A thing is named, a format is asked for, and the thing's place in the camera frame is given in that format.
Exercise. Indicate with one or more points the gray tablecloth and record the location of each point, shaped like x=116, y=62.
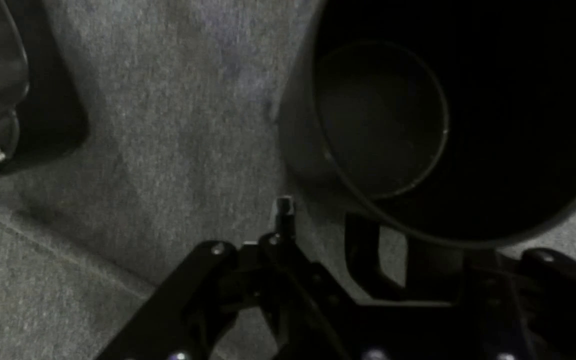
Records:
x=168, y=166

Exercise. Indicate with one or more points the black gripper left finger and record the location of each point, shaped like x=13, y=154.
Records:
x=284, y=221

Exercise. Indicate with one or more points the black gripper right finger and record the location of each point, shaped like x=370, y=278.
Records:
x=491, y=273

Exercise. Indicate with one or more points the black tape dispenser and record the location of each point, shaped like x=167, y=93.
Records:
x=55, y=101

